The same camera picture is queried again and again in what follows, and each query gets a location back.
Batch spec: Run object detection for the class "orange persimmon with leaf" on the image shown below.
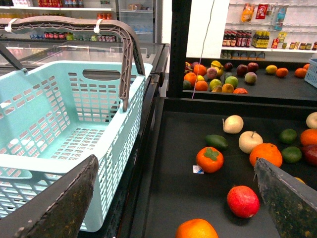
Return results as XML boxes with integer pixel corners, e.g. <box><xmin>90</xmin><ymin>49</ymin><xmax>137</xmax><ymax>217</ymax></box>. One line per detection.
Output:
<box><xmin>196</xmin><ymin>146</ymin><xmax>224</xmax><ymax>174</ymax></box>

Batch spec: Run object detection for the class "white pear with stem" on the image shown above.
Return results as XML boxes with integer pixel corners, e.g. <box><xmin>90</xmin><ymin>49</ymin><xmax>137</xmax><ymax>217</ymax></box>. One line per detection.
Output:
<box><xmin>238</xmin><ymin>131</ymin><xmax>263</xmax><ymax>154</ymax></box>

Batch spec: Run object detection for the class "red apple right edge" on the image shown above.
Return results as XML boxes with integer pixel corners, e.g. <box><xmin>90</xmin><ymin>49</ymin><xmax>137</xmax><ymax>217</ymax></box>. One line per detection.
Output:
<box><xmin>302</xmin><ymin>144</ymin><xmax>317</xmax><ymax>167</ymax></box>

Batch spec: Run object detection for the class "green lime upper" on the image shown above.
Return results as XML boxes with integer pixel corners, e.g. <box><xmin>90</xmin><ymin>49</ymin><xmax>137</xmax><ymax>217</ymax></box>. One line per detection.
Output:
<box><xmin>279</xmin><ymin>128</ymin><xmax>297</xmax><ymax>144</ymax></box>

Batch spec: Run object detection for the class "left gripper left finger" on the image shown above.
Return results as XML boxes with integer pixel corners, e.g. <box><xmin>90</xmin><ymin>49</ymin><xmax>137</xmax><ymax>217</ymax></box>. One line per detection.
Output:
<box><xmin>0</xmin><ymin>155</ymin><xmax>99</xmax><ymax>238</ymax></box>

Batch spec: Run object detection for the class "white cable tie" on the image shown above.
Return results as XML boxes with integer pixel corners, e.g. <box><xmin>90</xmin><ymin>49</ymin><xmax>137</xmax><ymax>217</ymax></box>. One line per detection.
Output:
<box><xmin>93</xmin><ymin>19</ymin><xmax>103</xmax><ymax>34</ymax></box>

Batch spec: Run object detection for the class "small blue basket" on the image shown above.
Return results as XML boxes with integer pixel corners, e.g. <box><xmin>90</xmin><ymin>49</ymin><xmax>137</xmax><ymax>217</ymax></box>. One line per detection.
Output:
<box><xmin>305</xmin><ymin>59</ymin><xmax>317</xmax><ymax>88</ymax></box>

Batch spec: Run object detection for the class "orange fruit at bottom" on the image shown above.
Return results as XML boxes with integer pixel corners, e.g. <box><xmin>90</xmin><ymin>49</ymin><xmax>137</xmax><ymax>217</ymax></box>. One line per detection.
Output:
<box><xmin>175</xmin><ymin>219</ymin><xmax>218</xmax><ymax>238</ymax></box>

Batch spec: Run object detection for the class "grey basket handle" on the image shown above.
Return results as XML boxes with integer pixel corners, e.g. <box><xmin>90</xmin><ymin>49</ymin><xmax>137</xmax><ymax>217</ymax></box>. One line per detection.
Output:
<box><xmin>0</xmin><ymin>16</ymin><xmax>145</xmax><ymax>112</ymax></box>

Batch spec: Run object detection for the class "dark green avocado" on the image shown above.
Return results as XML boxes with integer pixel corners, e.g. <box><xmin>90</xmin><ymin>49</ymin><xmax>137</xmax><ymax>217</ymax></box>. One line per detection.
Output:
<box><xmin>205</xmin><ymin>134</ymin><xmax>228</xmax><ymax>151</ymax></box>

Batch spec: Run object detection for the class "green lime lower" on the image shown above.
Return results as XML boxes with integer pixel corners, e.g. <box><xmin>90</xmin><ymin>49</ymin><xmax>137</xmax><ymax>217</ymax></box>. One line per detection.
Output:
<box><xmin>281</xmin><ymin>146</ymin><xmax>302</xmax><ymax>164</ymax></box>

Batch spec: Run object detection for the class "yellow lemon on back shelf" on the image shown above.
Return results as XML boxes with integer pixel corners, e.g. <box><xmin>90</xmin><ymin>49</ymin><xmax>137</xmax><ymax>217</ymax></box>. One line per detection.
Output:
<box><xmin>265</xmin><ymin>65</ymin><xmax>278</xmax><ymax>75</ymax></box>

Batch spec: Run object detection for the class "light blue shopping basket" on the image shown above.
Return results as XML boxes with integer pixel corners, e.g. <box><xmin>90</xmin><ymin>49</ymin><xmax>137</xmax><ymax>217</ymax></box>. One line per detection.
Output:
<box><xmin>0</xmin><ymin>60</ymin><xmax>152</xmax><ymax>232</ymax></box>

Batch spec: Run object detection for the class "red pomegranate fruit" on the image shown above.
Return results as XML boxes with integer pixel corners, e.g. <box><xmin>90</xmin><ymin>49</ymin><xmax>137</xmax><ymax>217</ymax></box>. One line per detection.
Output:
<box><xmin>227</xmin><ymin>185</ymin><xmax>260</xmax><ymax>219</ymax></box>

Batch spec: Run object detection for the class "green lime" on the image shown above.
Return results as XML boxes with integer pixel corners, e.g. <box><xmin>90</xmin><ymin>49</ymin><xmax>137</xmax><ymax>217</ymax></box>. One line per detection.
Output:
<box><xmin>279</xmin><ymin>128</ymin><xmax>297</xmax><ymax>144</ymax></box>
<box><xmin>281</xmin><ymin>146</ymin><xmax>302</xmax><ymax>164</ymax></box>

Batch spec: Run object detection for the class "black produce shelf frame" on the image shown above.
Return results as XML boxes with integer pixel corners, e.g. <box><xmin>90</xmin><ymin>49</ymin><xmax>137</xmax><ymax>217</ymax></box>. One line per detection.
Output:
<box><xmin>166</xmin><ymin>0</ymin><xmax>317</xmax><ymax>108</ymax></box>

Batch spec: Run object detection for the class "glass top chest freezer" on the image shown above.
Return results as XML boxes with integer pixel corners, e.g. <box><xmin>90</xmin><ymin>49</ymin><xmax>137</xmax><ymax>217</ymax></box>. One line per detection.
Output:
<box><xmin>0</xmin><ymin>39</ymin><xmax>170</xmax><ymax>100</ymax></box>

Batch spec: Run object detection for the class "orange fruit right edge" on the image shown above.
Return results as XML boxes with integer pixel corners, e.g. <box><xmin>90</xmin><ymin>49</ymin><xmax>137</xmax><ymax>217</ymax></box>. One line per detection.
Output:
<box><xmin>300</xmin><ymin>128</ymin><xmax>317</xmax><ymax>146</ymax></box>

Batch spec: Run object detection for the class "white round pear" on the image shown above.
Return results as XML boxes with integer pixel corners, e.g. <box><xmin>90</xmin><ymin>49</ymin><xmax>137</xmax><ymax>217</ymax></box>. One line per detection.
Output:
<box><xmin>222</xmin><ymin>115</ymin><xmax>244</xmax><ymax>134</ymax></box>

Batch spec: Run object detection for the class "large orange tangerine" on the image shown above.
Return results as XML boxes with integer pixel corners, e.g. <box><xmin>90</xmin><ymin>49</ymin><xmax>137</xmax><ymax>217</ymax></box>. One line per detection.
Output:
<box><xmin>249</xmin><ymin>143</ymin><xmax>283</xmax><ymax>168</ymax></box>

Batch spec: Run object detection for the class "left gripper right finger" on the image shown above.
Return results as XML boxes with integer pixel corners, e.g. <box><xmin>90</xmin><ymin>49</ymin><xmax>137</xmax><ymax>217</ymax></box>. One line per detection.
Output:
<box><xmin>254</xmin><ymin>158</ymin><xmax>317</xmax><ymax>238</ymax></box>

